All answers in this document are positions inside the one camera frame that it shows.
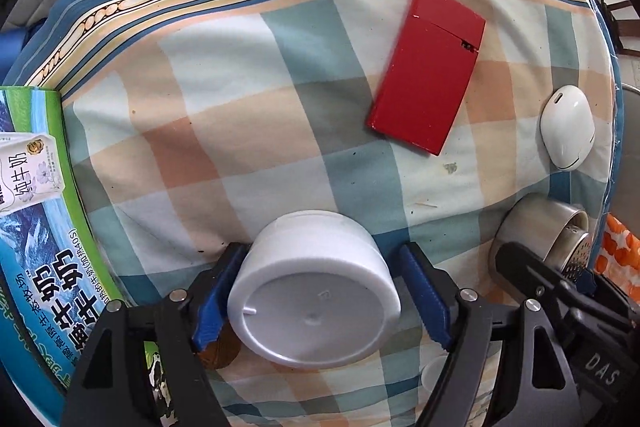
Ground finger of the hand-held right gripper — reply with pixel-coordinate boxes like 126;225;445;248
495;242;586;333
575;269;640;333

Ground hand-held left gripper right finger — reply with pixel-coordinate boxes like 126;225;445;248
398;242;583;427

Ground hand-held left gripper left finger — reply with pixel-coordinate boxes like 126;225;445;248
60;243;251;427

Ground brown walnut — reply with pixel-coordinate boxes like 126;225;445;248
197;327;242;370

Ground metal cup with strainer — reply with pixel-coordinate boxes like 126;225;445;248
489;193;592;303

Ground small white cup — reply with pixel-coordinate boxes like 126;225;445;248
420;354;451;395

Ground white round container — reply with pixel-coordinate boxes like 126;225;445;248
227;210;403;370

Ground white egg-shaped object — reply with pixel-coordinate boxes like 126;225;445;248
539;85;596;170

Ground printed cardboard box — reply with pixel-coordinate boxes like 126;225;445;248
0;86;168;427

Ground red box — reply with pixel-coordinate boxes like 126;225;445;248
365;0;487;156

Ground orange patterned cloth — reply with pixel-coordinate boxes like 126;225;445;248
592;213;640;303

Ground grey chair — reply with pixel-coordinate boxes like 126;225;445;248
614;86;640;218

